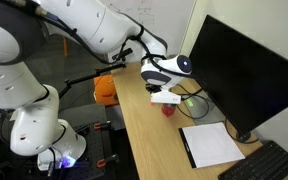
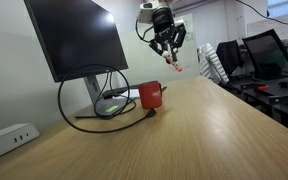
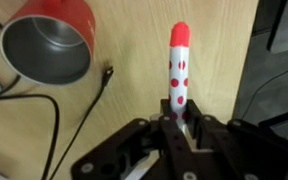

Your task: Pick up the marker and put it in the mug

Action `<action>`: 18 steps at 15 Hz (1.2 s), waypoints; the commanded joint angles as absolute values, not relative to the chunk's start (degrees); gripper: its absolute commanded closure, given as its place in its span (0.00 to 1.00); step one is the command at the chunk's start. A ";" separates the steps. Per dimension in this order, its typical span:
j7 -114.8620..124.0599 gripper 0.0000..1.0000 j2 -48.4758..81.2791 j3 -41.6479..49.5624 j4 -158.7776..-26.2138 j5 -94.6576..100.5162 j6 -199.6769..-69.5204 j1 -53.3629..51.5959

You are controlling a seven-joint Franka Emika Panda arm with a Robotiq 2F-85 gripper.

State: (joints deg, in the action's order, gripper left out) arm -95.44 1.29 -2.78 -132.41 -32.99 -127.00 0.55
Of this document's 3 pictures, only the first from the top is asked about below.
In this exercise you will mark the black computer monitor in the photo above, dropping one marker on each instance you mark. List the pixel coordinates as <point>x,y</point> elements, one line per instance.
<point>244,76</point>

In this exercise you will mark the orange box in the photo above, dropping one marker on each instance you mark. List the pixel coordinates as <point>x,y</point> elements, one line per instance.
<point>104,90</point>

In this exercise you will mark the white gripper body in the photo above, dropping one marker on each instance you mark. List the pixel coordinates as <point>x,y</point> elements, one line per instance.
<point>165,97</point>

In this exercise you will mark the white paper pad black edge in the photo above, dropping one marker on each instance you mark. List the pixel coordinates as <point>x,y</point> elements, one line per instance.
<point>214,145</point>

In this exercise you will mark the orange wooden stand leg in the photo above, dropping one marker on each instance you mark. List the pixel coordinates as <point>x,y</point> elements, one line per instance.
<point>65,46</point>

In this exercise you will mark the black tripod rod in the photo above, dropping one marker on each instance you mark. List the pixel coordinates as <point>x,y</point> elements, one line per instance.
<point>84,77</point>

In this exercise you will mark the whiteboard with drawings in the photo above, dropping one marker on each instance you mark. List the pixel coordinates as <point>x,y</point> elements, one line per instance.
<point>172,20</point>

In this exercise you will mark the black perforated breadboard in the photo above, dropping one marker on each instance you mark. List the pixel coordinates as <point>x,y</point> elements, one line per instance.
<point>97,146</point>

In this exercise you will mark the black monitor stand foot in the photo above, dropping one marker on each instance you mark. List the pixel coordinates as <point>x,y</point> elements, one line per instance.
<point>243,136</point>

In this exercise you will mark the grey monitor base plate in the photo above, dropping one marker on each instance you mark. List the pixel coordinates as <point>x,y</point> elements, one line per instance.
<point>214,116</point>

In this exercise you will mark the red mug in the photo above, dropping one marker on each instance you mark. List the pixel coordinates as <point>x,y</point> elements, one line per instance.
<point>168,110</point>

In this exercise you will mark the green sticky note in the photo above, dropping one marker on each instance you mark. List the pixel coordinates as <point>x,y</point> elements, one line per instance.
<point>190,102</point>

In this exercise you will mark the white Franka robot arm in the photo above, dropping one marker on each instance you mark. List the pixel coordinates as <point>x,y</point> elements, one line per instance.
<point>84,20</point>

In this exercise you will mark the black keyboard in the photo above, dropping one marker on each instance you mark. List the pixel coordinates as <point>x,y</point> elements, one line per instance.
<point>260,163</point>

